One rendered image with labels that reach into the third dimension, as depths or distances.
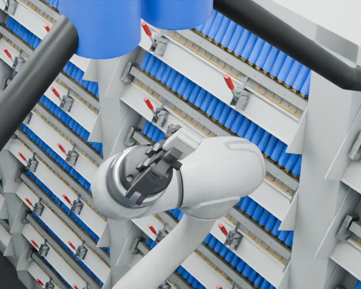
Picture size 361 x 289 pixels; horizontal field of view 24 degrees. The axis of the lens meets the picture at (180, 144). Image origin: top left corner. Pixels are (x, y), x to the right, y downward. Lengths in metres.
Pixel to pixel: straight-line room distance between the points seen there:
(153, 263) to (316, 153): 0.35
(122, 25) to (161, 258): 0.93
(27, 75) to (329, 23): 0.86
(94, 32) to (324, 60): 0.30
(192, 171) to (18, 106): 0.73
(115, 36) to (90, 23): 0.02
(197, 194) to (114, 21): 0.75
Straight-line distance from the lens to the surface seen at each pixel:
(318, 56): 0.84
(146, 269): 1.53
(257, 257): 1.86
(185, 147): 1.02
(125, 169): 1.19
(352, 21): 1.43
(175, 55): 1.80
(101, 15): 0.61
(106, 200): 1.30
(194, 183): 1.33
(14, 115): 0.63
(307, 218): 1.63
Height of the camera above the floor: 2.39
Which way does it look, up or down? 37 degrees down
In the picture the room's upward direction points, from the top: straight up
